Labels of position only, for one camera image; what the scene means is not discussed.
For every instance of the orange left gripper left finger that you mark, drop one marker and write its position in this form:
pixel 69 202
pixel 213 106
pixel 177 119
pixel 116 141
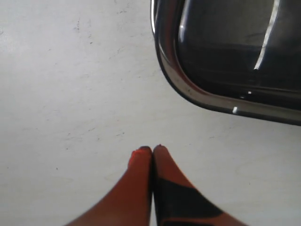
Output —
pixel 128 203

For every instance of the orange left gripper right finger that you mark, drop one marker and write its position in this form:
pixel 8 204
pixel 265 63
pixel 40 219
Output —
pixel 177 201

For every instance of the dark transparent lunch box lid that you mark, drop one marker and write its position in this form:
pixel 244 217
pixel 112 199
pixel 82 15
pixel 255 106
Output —
pixel 243 49

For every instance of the steel lunch box tray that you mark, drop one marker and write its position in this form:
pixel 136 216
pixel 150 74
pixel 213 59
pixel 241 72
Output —
pixel 165 22

